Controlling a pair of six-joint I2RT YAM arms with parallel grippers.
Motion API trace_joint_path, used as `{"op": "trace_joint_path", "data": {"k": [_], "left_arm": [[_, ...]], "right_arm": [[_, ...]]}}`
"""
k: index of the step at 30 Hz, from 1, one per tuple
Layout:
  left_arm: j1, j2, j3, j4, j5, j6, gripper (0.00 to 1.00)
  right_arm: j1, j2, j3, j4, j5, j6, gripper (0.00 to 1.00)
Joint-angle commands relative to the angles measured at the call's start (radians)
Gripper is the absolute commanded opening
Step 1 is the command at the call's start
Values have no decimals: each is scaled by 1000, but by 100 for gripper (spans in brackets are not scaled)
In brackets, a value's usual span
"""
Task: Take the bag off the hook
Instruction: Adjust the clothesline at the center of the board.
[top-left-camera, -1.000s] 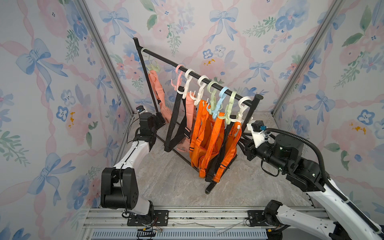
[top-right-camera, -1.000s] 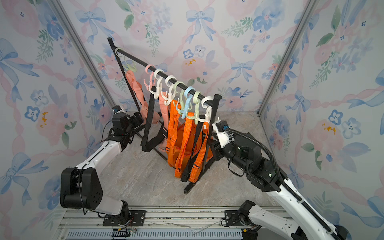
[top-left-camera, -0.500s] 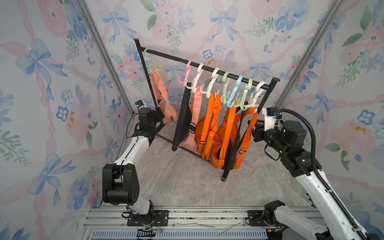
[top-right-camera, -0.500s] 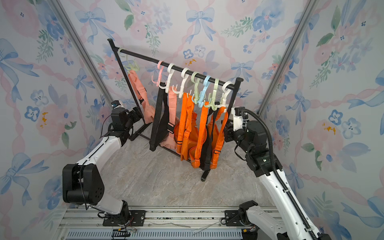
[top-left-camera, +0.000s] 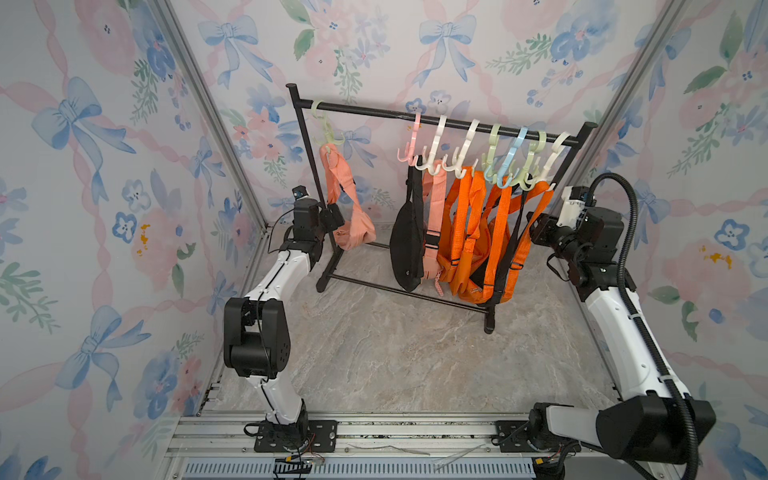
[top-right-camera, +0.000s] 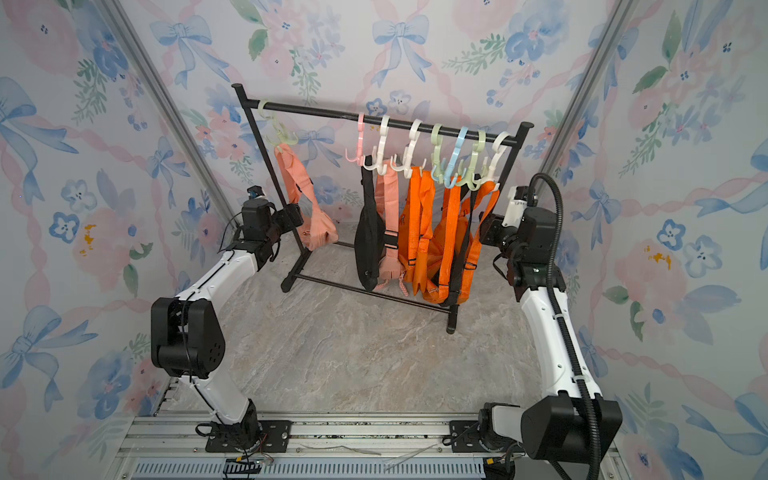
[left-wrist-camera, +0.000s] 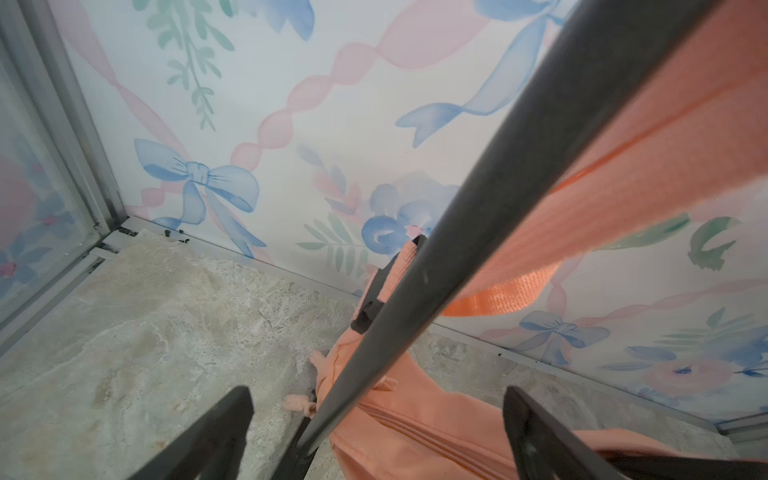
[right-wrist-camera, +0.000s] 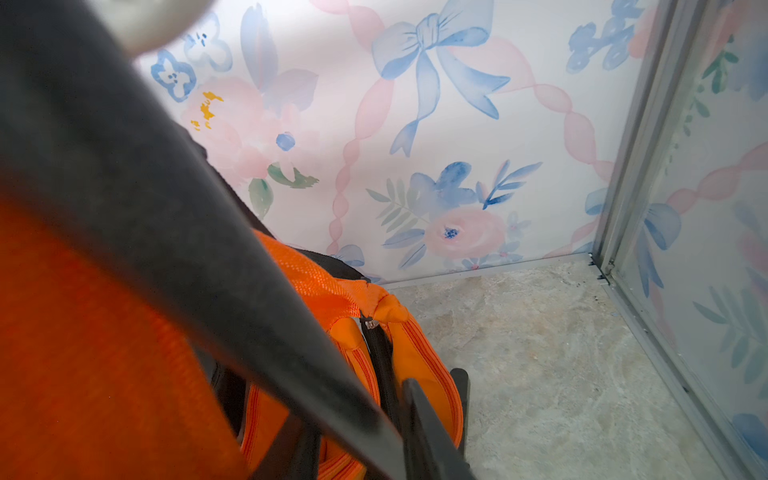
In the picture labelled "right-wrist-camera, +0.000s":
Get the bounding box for black strap bag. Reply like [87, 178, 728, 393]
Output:
[1, 1, 406, 479]

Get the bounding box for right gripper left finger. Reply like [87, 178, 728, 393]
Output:
[250, 414, 321, 480]

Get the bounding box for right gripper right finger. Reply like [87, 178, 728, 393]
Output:
[402, 379, 475, 480]

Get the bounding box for white hook far right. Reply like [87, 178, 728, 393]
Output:
[86, 0, 214, 58]

